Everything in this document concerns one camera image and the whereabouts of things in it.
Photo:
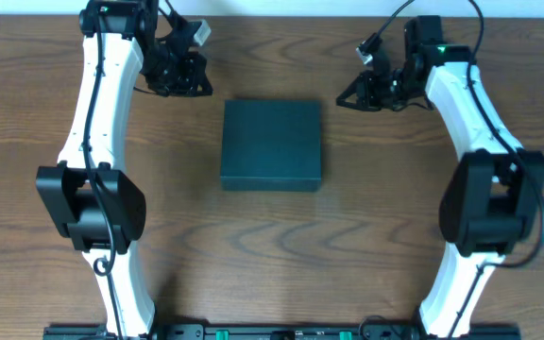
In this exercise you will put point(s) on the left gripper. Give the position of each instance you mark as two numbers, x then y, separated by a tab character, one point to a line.
178	72

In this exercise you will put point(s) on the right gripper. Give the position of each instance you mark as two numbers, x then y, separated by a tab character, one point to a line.
372	86

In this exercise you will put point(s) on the dark green gift box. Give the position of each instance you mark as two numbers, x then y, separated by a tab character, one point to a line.
271	145

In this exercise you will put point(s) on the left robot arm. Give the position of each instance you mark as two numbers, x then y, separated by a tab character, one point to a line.
87	193

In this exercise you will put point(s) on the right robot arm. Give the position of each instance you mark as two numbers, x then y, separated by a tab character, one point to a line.
494	198

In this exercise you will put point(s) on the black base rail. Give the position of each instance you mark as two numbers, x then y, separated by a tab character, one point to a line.
375	331

